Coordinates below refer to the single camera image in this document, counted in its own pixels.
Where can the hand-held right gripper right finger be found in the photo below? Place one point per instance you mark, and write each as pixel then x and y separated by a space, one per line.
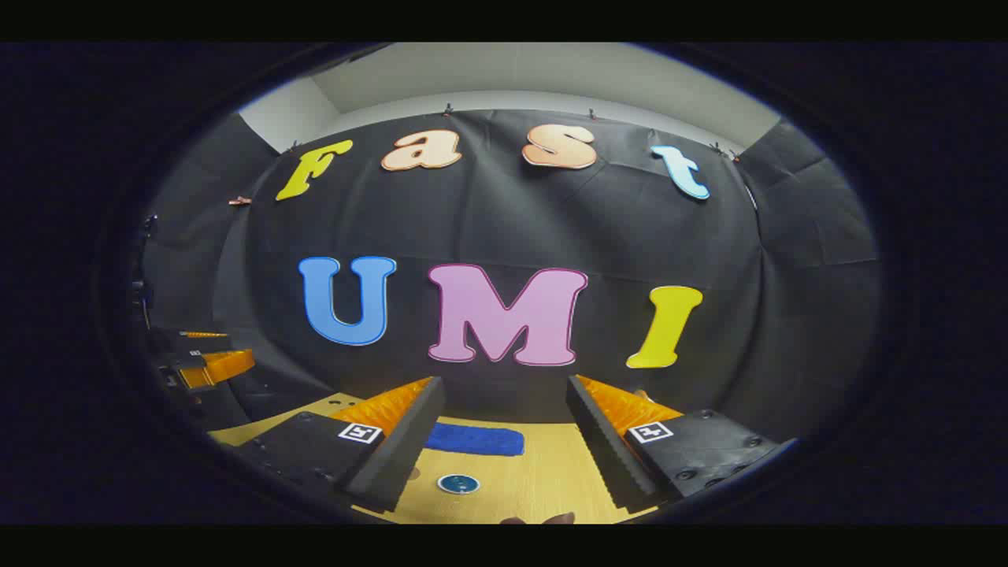
pixel 602 441

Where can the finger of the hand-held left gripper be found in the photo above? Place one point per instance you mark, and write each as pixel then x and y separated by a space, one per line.
pixel 203 335
pixel 224 365

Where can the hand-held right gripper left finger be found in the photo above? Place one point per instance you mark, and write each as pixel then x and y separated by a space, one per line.
pixel 409 441

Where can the blue folded towel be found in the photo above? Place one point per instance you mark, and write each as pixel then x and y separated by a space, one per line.
pixel 476 439

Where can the black backdrop cloth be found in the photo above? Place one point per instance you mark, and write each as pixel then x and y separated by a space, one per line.
pixel 504 228

